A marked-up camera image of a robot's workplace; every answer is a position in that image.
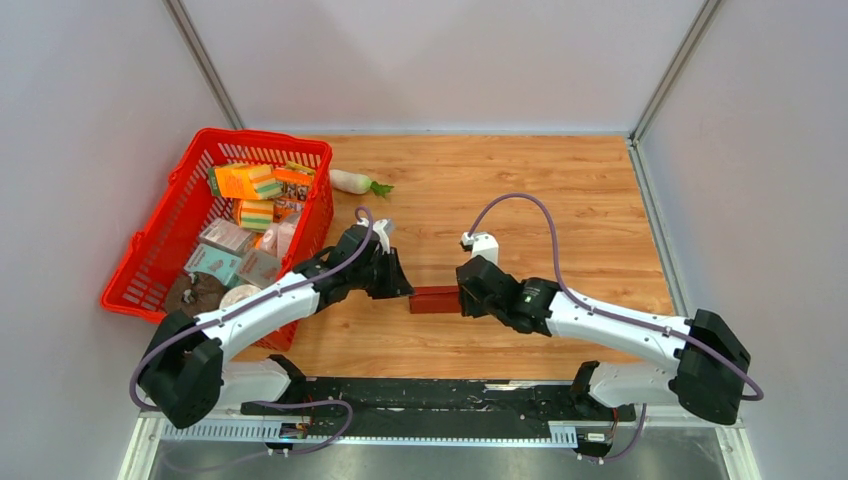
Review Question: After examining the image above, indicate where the orange sponge pack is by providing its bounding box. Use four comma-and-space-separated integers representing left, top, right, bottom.
207, 163, 282, 200
232, 199, 274, 232

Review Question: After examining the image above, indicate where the orange sponge pack upper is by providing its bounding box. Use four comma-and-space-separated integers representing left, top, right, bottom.
207, 163, 282, 200

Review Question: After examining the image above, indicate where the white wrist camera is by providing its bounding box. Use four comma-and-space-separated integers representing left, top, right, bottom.
357, 218, 395, 254
460, 232, 499, 265

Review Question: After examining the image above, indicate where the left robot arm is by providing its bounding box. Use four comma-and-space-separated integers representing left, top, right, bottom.
130, 219, 414, 428

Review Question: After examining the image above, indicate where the white tape roll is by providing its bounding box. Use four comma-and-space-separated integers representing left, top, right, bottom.
219, 284, 262, 309

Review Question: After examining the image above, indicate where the orange sponge pack lower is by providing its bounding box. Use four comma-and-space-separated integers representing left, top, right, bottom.
232, 199, 274, 232

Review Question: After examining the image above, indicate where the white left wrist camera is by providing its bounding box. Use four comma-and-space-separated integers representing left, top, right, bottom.
357, 218, 395, 254

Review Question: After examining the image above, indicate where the red plastic basket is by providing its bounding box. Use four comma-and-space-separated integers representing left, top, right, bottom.
100, 128, 334, 324

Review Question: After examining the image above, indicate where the red paper box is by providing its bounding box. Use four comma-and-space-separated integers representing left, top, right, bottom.
408, 285, 462, 314

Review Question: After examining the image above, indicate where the brown pouch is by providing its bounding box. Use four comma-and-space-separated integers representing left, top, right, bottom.
163, 272, 228, 316

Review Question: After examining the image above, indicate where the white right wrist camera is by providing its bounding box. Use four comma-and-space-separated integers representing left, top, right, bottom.
460, 232, 499, 265

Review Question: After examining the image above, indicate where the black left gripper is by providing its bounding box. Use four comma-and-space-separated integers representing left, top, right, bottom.
350, 248, 415, 300

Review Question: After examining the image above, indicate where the grey pink packet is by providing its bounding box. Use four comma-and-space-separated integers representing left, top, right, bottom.
236, 249, 282, 289

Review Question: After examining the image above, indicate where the orange snack box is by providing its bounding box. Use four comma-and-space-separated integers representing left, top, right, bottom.
273, 163, 316, 223

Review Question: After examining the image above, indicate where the pink white carton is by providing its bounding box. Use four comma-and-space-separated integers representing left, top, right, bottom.
255, 212, 301, 259

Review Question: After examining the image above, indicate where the teal packet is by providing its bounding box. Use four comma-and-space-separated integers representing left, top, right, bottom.
183, 244, 241, 288

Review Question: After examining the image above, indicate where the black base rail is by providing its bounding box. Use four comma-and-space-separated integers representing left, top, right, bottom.
281, 377, 638, 439

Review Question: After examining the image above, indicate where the white radish toy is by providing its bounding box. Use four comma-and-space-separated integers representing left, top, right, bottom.
329, 169, 394, 198

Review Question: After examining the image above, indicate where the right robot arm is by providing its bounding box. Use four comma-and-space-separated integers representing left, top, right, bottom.
456, 256, 762, 425

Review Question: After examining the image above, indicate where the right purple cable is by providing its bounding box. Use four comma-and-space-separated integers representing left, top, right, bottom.
463, 192, 766, 465

